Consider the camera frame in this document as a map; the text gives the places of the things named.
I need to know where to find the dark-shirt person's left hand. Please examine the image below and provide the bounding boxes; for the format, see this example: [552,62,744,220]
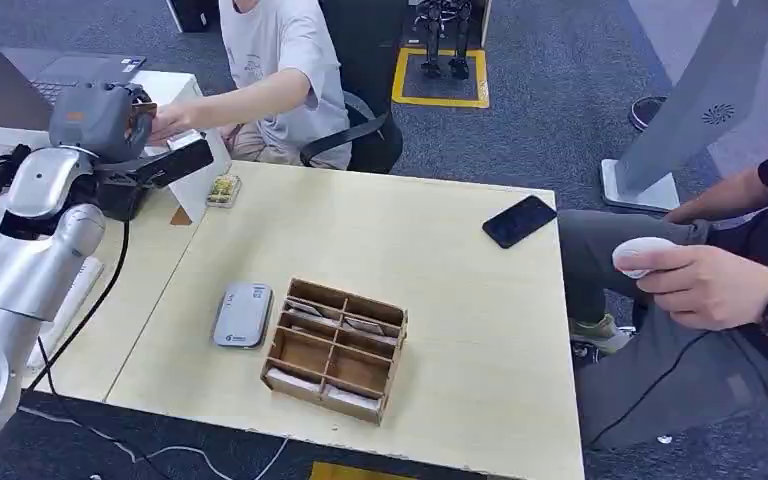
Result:
[635,245,768,332]

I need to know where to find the white-shirt person's left hand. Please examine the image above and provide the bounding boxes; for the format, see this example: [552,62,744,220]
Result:
[148,101,197,146]

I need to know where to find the dark-shirt person's right hand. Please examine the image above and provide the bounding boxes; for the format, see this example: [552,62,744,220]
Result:
[661,205,697,226]

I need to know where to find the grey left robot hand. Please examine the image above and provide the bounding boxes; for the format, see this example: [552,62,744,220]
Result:
[48,82,158,164]

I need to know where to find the brown printed card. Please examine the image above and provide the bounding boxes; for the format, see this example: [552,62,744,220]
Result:
[130,99,159,134]

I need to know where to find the white handheld controller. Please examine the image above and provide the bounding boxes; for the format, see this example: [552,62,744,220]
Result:
[612,237,681,280]

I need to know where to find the white desk riser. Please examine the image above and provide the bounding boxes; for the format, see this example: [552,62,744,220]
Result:
[0,69,233,224]

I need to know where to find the black box with yellow label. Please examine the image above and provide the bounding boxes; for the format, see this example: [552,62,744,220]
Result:
[89,177,148,223]

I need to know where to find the person in dark shirt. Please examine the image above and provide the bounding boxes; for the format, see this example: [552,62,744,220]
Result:
[556,125,768,452]

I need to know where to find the dark shoe with white sole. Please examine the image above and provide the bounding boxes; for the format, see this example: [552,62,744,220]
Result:
[627,95,669,132]

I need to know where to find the white kiosk stand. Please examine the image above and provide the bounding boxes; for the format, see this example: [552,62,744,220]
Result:
[599,0,768,215]

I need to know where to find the pale sneaker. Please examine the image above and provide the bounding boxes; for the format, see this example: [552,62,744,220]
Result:
[569,314,634,356]

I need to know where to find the person in white shirt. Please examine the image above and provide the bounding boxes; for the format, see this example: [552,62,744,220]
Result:
[148,0,353,172]

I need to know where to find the black smartphone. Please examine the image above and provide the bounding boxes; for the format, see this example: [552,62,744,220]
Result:
[481,194,559,250]

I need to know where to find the white power strip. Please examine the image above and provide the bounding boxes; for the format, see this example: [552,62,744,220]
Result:
[26,256,105,370]

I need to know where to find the black office chair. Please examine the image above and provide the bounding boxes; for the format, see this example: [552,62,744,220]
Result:
[300,0,405,175]

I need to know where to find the grey card reader box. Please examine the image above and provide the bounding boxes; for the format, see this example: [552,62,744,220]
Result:
[211,282,275,350]

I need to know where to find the yellow-taped floor mat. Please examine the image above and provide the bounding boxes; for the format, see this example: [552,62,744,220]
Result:
[391,47,491,109]

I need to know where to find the pale card stack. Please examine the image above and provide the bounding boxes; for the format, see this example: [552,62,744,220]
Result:
[265,367,323,393]
[327,386,383,413]

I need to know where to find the black robot legs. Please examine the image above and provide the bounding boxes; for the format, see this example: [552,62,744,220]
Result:
[413,0,478,81]

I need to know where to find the wooden compartment box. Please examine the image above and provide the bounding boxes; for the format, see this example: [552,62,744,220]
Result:
[259,277,410,426]

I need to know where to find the thin black floor cable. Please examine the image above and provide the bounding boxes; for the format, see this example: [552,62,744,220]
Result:
[585,331,711,452]

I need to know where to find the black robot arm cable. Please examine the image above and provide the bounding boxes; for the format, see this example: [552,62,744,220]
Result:
[24,218,132,393]

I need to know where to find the black plug cable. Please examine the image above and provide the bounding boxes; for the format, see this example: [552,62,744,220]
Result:
[34,336,67,405]

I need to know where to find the white power cord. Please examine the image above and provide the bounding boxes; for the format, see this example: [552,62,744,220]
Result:
[16,404,291,480]

